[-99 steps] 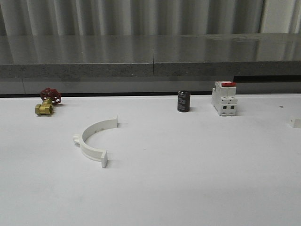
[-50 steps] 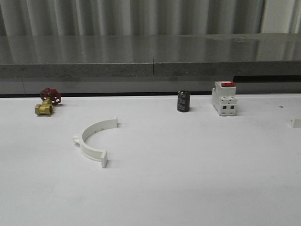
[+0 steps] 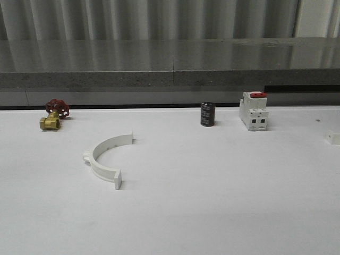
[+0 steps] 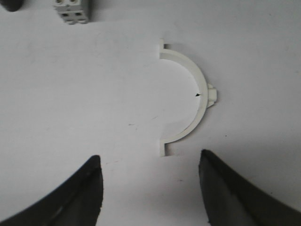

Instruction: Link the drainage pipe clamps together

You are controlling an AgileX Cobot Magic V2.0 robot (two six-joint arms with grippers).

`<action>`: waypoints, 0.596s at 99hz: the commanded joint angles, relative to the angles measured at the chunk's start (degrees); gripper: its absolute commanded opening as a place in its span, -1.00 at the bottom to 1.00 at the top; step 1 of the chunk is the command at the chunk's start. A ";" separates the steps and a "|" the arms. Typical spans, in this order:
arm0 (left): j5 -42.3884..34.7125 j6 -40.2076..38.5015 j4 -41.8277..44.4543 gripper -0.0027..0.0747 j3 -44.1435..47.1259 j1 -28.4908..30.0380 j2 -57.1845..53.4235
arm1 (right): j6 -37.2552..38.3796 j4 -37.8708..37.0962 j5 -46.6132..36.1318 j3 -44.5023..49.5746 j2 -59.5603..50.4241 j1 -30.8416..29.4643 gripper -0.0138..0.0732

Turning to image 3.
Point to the white half pipe clamp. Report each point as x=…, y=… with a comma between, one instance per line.
x=106, y=173
x=333, y=137

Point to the black cylindrical capacitor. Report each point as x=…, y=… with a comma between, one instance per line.
x=207, y=114

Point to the grey stone counter ledge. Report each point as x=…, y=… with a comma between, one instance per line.
x=274, y=65

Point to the brass valve red handwheel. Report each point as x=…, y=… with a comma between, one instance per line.
x=56, y=109

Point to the white circuit breaker red switch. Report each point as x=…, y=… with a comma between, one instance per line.
x=253, y=110

